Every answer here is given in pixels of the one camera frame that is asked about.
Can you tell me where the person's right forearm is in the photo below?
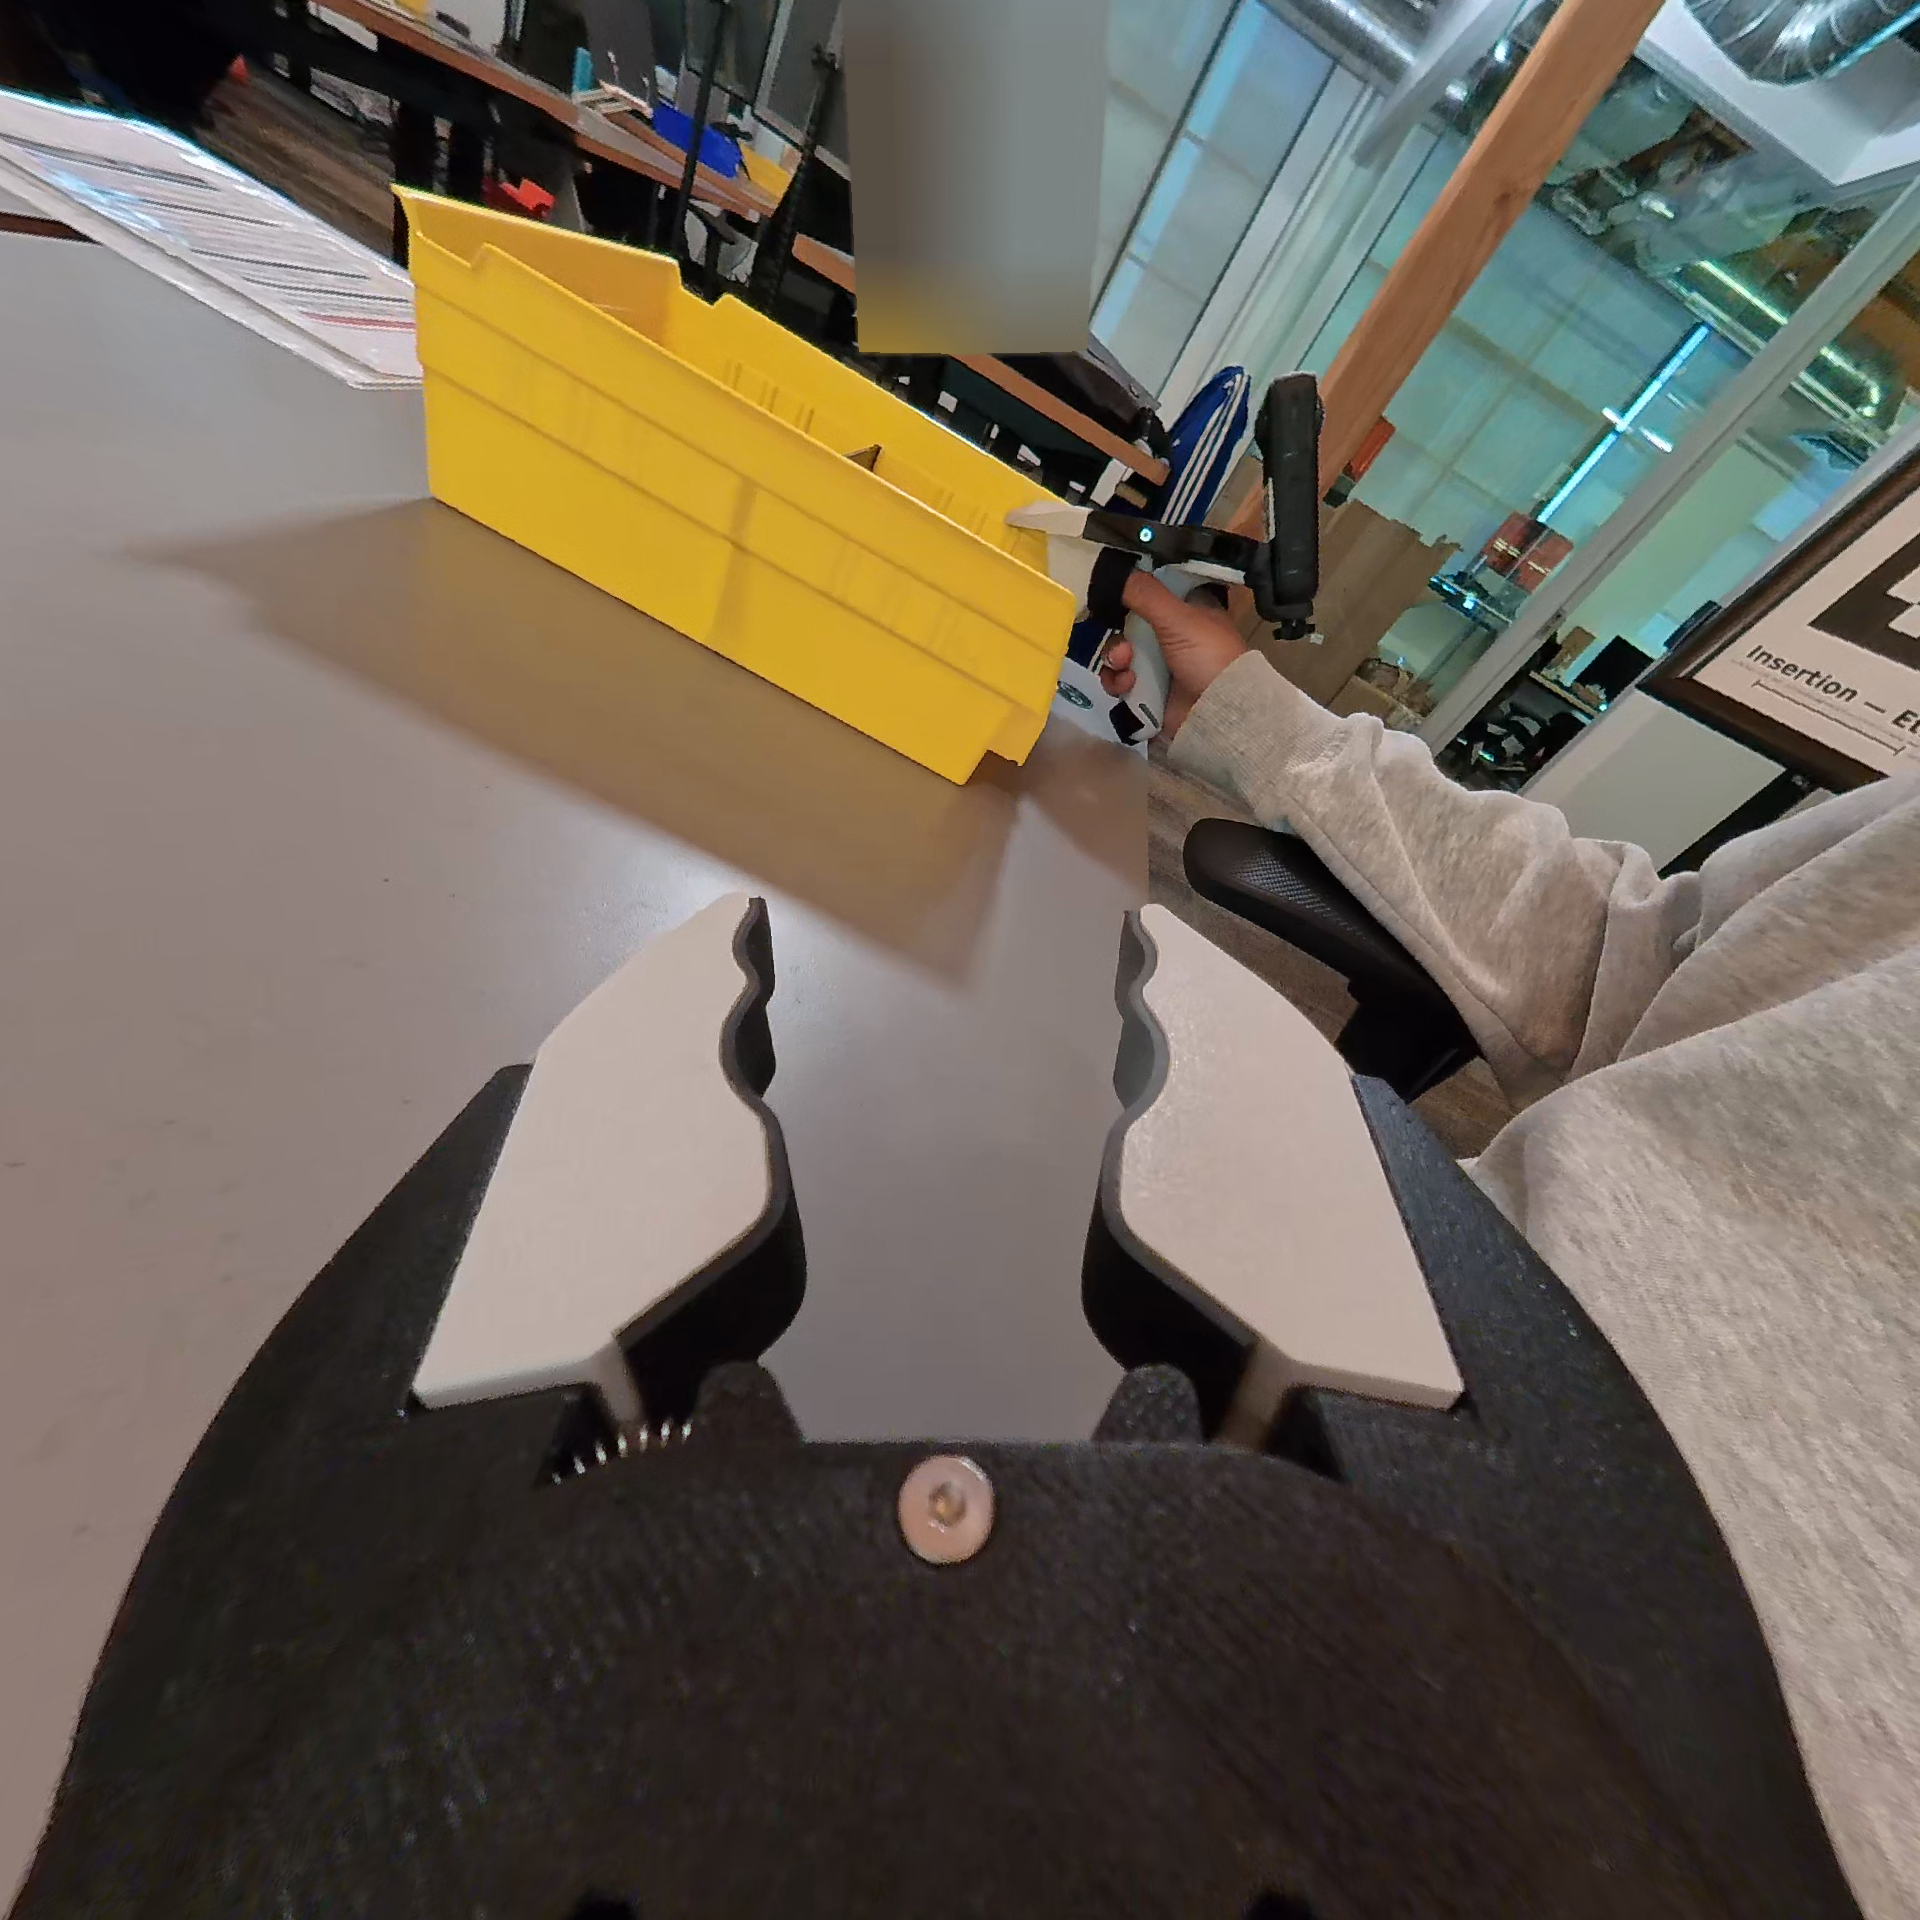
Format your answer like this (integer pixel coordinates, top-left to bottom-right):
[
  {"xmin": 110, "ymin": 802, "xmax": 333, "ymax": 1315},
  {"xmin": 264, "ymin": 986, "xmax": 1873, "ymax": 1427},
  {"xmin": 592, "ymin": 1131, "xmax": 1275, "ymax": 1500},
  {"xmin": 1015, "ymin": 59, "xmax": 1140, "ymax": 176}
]
[{"xmin": 1166, "ymin": 649, "xmax": 1666, "ymax": 1081}]

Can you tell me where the black chair armrest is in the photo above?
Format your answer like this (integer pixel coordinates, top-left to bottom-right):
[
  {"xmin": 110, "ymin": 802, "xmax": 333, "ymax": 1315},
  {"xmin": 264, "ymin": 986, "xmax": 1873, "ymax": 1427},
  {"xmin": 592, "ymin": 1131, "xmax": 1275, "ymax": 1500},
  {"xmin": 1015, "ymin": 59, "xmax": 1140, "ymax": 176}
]
[{"xmin": 1181, "ymin": 819, "xmax": 1482, "ymax": 1107}]

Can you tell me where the person's right hand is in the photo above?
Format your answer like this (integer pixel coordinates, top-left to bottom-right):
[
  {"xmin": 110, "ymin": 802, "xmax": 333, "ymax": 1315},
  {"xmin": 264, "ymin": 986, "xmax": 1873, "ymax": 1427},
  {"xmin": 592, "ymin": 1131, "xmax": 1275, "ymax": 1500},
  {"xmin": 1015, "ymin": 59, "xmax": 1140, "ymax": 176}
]
[{"xmin": 1097, "ymin": 569, "xmax": 1253, "ymax": 735}]

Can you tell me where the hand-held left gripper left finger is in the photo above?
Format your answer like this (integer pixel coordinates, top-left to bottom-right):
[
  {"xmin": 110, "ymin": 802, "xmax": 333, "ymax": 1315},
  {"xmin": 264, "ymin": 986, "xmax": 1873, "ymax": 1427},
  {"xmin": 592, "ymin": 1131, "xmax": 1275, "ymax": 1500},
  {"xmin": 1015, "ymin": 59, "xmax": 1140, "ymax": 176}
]
[{"xmin": 407, "ymin": 894, "xmax": 809, "ymax": 1446}]

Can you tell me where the framed black white sign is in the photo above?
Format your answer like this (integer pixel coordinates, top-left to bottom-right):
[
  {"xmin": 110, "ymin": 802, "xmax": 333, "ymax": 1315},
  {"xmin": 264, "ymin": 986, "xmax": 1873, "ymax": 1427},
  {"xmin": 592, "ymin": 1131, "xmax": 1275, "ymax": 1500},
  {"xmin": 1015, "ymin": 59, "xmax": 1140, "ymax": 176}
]
[{"xmin": 1636, "ymin": 449, "xmax": 1920, "ymax": 790}]

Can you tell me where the brown paper bag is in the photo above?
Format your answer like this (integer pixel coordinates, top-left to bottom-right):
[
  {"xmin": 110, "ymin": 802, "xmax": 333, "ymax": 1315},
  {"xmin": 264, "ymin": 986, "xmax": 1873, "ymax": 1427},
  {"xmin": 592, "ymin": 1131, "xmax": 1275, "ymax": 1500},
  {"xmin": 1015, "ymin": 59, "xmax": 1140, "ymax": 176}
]
[{"xmin": 1322, "ymin": 494, "xmax": 1466, "ymax": 704}]

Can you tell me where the yellow plastic bin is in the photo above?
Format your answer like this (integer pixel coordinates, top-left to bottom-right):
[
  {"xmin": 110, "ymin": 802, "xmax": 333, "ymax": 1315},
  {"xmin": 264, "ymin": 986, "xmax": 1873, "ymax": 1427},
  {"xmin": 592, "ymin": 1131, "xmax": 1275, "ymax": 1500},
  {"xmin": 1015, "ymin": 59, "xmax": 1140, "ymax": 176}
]
[{"xmin": 393, "ymin": 185, "xmax": 1080, "ymax": 787}]

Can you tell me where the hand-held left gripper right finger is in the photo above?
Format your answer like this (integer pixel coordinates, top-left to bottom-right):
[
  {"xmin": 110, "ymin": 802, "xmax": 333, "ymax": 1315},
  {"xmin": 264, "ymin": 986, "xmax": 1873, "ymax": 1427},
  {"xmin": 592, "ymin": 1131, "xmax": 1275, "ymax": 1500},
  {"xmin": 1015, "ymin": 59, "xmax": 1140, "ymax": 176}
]
[{"xmin": 1080, "ymin": 903, "xmax": 1467, "ymax": 1453}]

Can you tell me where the printed paper sheet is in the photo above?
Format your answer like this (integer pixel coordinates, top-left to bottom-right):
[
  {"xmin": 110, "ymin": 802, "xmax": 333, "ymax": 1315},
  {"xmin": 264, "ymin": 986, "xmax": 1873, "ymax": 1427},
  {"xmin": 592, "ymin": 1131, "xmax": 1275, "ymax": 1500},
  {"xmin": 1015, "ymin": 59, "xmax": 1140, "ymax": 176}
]
[{"xmin": 0, "ymin": 86, "xmax": 417, "ymax": 390}]

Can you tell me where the wooden post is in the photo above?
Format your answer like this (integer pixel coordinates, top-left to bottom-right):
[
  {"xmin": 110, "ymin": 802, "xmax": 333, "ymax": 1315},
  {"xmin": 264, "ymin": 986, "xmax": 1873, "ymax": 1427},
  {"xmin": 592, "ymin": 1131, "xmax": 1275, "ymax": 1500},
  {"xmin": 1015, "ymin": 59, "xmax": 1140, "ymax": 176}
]
[{"xmin": 1316, "ymin": 0, "xmax": 1668, "ymax": 494}]

